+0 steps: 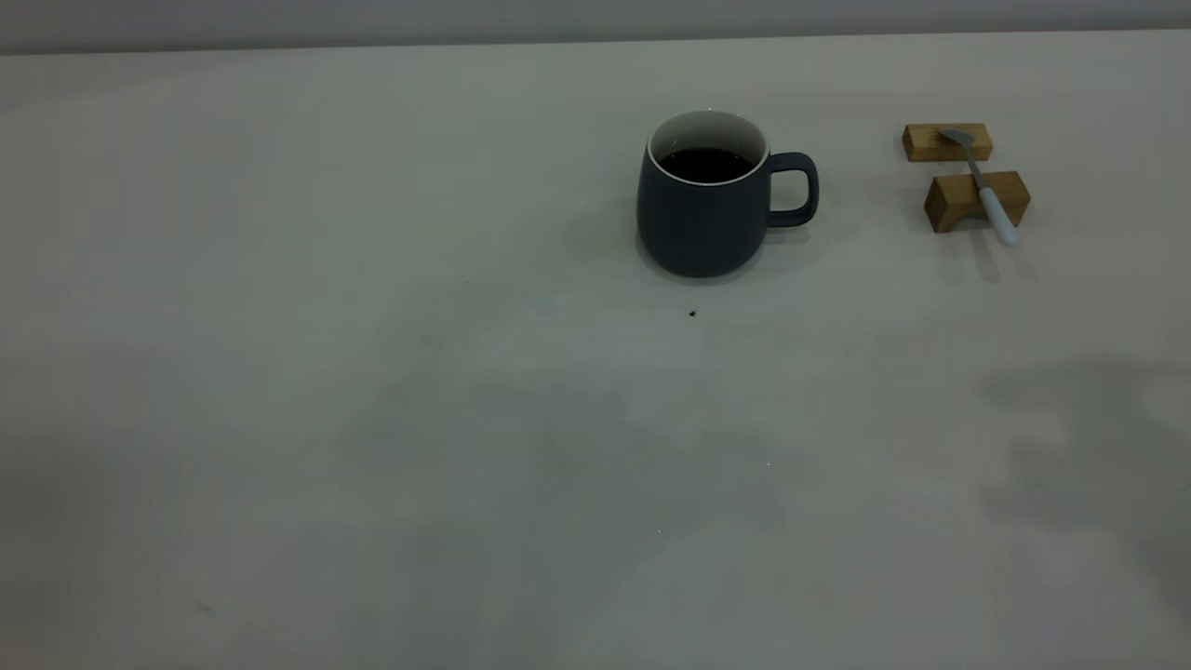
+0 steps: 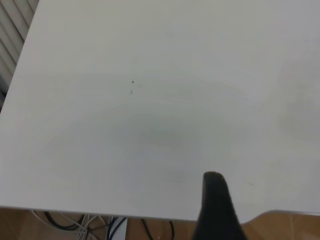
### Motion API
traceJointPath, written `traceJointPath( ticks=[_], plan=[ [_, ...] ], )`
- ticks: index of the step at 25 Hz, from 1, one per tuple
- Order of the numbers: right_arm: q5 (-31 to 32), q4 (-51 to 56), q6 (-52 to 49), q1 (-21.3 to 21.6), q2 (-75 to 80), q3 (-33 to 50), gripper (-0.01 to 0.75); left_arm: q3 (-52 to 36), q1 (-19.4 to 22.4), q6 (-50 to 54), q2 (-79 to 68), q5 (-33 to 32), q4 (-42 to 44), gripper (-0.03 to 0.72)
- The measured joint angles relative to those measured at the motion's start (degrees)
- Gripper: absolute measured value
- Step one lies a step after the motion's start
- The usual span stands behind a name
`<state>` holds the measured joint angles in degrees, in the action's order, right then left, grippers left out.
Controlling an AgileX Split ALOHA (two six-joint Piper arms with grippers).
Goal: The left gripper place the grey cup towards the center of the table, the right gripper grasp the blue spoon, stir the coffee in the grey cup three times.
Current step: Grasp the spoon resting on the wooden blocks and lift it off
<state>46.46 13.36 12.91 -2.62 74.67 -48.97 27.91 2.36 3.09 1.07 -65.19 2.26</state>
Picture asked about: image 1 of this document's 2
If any arched wooden block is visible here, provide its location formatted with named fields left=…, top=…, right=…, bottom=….
left=923, top=170, right=1032, bottom=235

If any metal spoon with pale handle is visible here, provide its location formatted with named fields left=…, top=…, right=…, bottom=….
left=937, top=127, right=1020, bottom=248

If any dark grey ceramic mug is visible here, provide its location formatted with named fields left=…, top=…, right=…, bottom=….
left=636, top=110, right=821, bottom=279

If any dark coffee liquid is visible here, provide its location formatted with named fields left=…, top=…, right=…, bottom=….
left=658, top=147, right=756, bottom=185

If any flat rectangular wooden block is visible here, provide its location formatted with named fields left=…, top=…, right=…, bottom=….
left=902, top=123, right=994, bottom=164

